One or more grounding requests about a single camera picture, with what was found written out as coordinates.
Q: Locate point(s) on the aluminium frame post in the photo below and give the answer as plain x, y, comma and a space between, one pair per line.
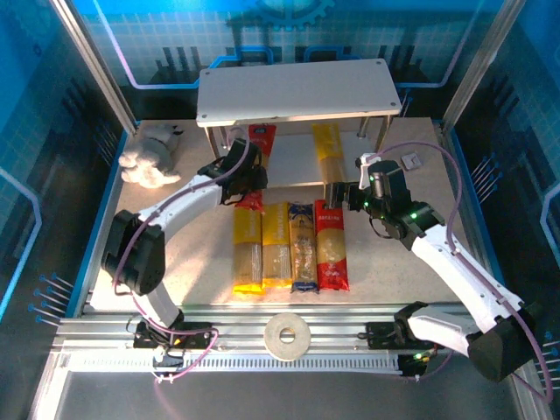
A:
94, 65
481, 61

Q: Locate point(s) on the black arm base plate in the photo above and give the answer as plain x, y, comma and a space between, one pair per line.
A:
197, 334
378, 334

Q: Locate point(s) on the grey round disc with hole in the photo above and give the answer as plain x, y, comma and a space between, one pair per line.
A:
273, 337

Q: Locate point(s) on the white two-tier shelf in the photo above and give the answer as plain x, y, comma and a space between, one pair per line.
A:
297, 89

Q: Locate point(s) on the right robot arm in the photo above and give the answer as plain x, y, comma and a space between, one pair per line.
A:
464, 271

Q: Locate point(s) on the white fluffy plush toy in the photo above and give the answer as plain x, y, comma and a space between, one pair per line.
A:
149, 162

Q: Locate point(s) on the red pasta bag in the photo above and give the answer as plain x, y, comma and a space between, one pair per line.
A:
262, 144
331, 249

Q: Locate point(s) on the aluminium mounting rail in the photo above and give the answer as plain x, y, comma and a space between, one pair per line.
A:
245, 321

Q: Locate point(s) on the yellow spaghetti bag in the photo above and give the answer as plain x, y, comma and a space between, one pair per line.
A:
328, 149
247, 254
276, 245

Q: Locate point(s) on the dark blue pasta bag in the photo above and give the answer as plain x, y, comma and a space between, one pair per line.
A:
303, 245

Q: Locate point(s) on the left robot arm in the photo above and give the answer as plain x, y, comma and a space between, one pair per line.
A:
184, 197

